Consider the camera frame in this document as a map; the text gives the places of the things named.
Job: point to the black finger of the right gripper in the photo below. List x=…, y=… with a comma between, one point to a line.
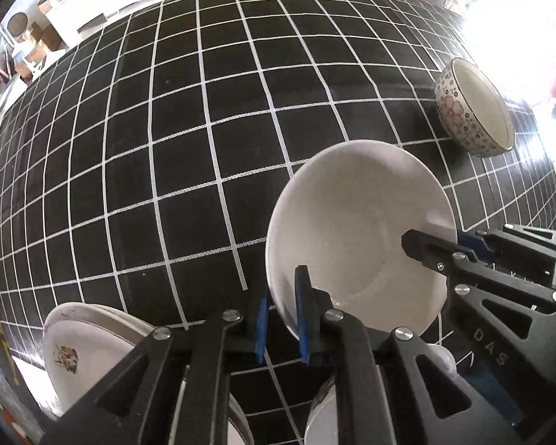
x=492, y=245
x=433, y=252

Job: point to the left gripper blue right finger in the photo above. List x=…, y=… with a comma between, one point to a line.
x=311, y=305

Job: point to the black white checkered tablecloth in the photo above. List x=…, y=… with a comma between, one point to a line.
x=140, y=172

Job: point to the white bowl with cartoon print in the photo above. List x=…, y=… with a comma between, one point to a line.
x=321, y=427

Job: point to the pink flower white plate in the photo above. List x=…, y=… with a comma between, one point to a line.
x=238, y=429

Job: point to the plain cream white bowl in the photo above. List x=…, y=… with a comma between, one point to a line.
x=343, y=216

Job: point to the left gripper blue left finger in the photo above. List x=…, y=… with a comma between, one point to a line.
x=261, y=329

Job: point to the floral patterned bowl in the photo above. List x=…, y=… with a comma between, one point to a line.
x=472, y=111

